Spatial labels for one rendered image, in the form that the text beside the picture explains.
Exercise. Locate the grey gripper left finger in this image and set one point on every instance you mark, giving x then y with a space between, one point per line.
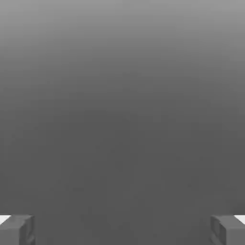
15 230

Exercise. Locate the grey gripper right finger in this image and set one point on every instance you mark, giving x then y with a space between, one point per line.
229 230

